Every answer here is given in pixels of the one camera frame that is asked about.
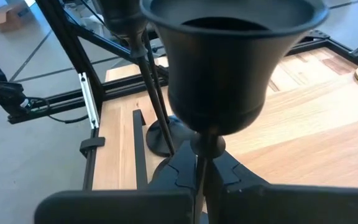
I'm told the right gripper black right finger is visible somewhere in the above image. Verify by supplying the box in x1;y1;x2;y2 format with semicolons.
204;151;358;224

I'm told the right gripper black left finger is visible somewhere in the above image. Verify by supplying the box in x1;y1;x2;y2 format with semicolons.
34;139;198;224

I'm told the black candlestick holder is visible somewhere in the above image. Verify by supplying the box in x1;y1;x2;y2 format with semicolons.
96;0;196;157
140;0;329;224

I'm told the brown cardboard box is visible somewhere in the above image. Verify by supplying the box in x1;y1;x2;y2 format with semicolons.
0;1;30;33

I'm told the silver aluminium rail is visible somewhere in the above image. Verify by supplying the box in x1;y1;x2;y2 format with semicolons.
78;72;101;130

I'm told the thin black cable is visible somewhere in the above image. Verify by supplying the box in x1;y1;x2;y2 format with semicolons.
26;96;90;124

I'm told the black metal rig frame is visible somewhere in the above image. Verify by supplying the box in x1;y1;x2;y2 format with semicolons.
0;0;358;191

